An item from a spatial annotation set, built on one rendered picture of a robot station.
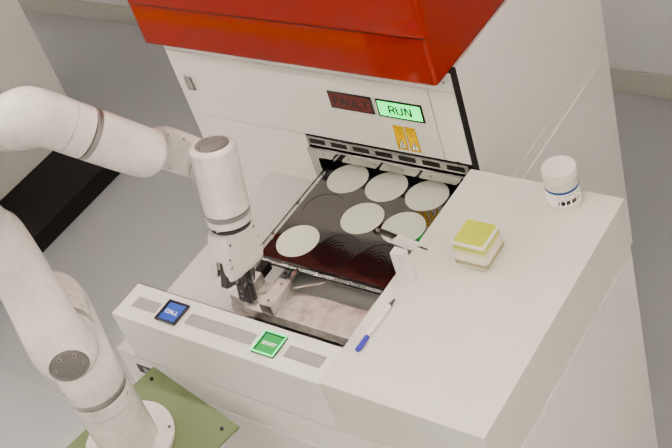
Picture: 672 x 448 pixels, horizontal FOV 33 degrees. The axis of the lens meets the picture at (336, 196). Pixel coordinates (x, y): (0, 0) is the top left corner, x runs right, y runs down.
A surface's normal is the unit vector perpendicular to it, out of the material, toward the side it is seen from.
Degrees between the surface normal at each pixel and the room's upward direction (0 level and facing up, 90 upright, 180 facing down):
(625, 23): 90
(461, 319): 0
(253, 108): 90
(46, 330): 66
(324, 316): 0
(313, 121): 90
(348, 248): 0
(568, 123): 90
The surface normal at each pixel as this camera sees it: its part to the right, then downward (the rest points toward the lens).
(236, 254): 0.73, 0.25
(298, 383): -0.52, 0.65
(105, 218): -0.26, -0.74
